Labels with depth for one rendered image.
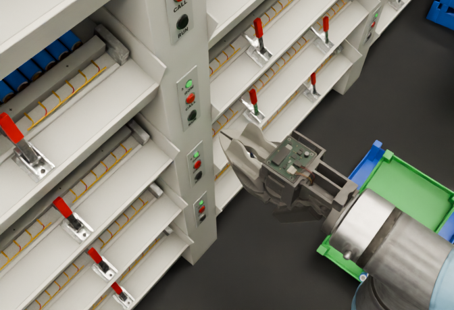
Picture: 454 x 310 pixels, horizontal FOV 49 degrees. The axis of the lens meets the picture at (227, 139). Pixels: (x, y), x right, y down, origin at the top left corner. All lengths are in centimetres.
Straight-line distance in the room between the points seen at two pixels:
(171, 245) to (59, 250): 43
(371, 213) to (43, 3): 43
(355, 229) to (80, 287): 52
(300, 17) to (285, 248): 61
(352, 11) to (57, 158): 90
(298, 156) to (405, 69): 111
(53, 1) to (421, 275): 49
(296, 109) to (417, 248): 77
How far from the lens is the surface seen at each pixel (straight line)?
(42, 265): 77
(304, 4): 102
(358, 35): 141
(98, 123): 62
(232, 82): 89
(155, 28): 59
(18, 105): 61
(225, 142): 72
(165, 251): 115
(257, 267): 131
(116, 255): 96
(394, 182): 133
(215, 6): 73
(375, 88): 164
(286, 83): 114
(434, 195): 133
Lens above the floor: 124
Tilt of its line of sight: 58 degrees down
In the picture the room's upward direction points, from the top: straight up
